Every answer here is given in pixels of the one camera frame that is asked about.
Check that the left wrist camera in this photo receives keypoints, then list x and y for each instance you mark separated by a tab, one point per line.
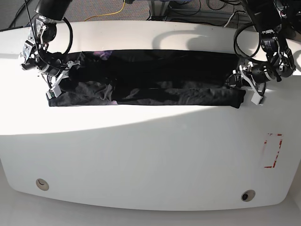
257	99

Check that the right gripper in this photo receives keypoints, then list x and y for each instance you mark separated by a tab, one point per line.
54	74

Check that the red tape rectangle marking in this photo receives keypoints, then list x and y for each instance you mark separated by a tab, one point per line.
272	147

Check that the black t-shirt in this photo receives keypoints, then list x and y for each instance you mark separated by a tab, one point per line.
150	77

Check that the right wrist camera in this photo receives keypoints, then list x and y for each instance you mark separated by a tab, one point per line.
53	92

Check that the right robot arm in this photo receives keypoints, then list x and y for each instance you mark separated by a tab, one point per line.
35	55

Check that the left table grommet hole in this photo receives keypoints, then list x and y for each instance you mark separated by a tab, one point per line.
42	184

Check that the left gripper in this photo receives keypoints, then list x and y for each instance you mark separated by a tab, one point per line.
255	76

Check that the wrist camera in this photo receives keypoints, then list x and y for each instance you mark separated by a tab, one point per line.
257	99
53	92

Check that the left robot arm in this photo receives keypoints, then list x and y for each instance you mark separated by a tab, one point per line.
273	59

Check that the right table grommet hole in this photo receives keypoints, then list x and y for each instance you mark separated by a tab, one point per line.
248	195

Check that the table grommet hole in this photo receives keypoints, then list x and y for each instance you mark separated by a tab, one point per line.
42	184
248	195

